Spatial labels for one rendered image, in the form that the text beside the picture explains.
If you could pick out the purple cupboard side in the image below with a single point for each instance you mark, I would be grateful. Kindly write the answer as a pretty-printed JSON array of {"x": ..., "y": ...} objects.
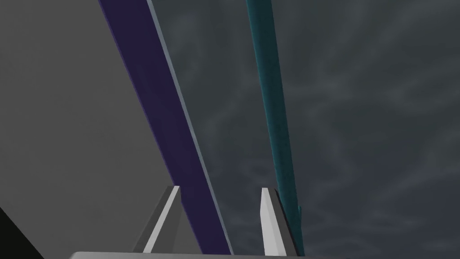
[{"x": 161, "y": 108}]

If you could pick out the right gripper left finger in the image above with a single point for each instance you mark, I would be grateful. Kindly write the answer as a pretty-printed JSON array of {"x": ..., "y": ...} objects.
[{"x": 162, "y": 219}]

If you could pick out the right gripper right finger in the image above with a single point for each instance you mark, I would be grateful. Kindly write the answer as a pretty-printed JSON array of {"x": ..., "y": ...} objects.
[{"x": 275, "y": 230}]

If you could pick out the dark grey marbled door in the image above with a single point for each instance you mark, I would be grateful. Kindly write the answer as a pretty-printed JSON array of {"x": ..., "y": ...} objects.
[{"x": 359, "y": 126}]

